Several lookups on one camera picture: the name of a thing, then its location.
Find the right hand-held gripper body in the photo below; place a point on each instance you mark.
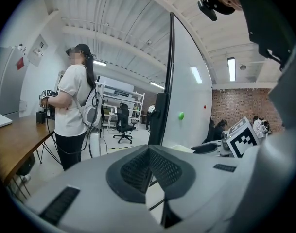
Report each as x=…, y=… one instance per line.
x=242, y=139

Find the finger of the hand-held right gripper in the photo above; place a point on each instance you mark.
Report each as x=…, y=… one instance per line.
x=206, y=147

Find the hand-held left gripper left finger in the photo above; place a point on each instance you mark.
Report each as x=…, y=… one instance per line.
x=89, y=190

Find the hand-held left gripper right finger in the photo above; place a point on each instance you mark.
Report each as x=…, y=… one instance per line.
x=211, y=190

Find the cream plastic box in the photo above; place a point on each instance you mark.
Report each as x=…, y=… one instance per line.
x=181, y=148

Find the large whiteboard on black stand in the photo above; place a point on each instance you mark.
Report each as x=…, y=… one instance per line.
x=186, y=93

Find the green round magnet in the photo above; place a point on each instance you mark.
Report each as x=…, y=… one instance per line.
x=181, y=115

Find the person's grey shirt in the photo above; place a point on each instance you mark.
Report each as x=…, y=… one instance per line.
x=288, y=93

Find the long ceiling light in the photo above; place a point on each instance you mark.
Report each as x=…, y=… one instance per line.
x=231, y=69
x=157, y=83
x=99, y=62

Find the black office chair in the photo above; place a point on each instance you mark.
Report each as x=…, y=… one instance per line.
x=123, y=122

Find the white shelving rack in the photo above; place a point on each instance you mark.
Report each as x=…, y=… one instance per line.
x=135, y=101

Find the black pen holder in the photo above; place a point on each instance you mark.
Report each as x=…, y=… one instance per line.
x=40, y=117

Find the wooden table with black legs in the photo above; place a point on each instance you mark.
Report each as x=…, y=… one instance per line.
x=14, y=142

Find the black chest-mounted screen device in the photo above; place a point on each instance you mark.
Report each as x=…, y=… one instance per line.
x=264, y=21

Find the grey refrigerator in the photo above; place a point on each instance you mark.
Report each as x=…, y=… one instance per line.
x=9, y=81

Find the red paper sheet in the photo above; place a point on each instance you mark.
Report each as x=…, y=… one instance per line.
x=20, y=63

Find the black head-worn camera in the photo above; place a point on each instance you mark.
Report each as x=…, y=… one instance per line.
x=207, y=8

